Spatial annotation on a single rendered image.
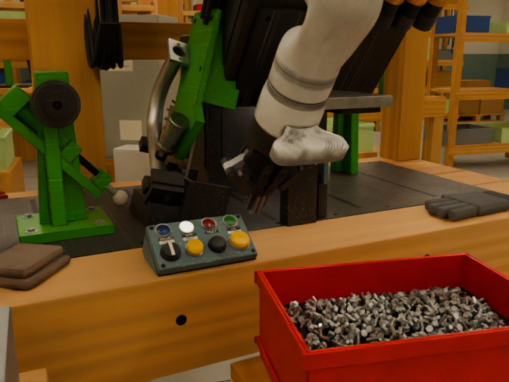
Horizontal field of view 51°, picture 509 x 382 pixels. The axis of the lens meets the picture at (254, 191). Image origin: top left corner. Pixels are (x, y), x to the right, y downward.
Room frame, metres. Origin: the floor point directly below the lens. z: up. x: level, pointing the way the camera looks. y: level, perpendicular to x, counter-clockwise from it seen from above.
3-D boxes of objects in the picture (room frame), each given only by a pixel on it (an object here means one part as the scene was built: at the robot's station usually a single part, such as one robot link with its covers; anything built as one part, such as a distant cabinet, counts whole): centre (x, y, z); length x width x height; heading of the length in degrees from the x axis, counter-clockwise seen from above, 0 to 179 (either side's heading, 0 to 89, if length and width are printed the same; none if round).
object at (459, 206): (1.02, -0.42, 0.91); 0.20 x 0.11 x 0.03; 119
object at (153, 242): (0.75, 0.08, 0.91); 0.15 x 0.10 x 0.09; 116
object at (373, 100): (1.05, -0.07, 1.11); 0.39 x 0.16 x 0.03; 26
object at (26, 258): (0.69, 0.32, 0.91); 0.10 x 0.08 x 0.03; 167
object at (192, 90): (1.02, 0.08, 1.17); 0.13 x 0.12 x 0.20; 116
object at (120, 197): (0.93, 0.26, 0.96); 0.06 x 0.03 x 0.06; 116
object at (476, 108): (10.38, -4.04, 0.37); 1.20 x 0.81 x 0.74; 108
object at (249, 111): (1.27, 0.00, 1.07); 0.30 x 0.18 x 0.34; 116
